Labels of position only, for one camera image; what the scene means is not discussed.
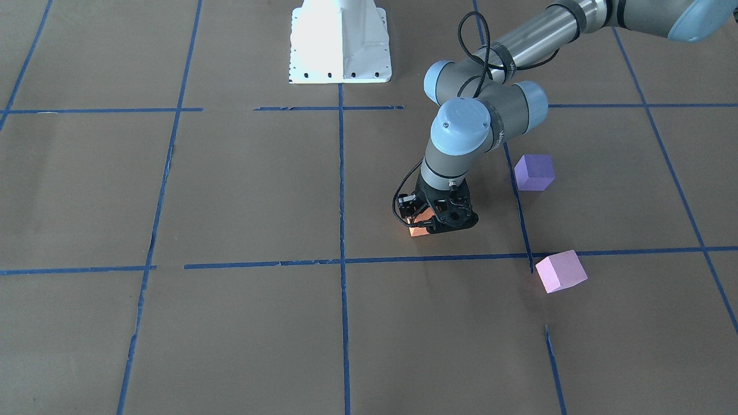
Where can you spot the pink foam cube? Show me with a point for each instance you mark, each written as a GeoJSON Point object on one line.
{"type": "Point", "coordinates": [561, 271]}

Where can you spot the orange foam cube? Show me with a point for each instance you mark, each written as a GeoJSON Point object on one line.
{"type": "Point", "coordinates": [421, 230]}

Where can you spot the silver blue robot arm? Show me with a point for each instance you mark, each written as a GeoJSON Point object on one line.
{"type": "Point", "coordinates": [480, 107]}

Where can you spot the purple foam cube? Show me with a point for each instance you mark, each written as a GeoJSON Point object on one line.
{"type": "Point", "coordinates": [534, 172]}

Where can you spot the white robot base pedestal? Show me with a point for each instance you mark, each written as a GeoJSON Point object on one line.
{"type": "Point", "coordinates": [339, 42]}

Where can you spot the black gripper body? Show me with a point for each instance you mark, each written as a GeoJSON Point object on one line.
{"type": "Point", "coordinates": [410, 200]}

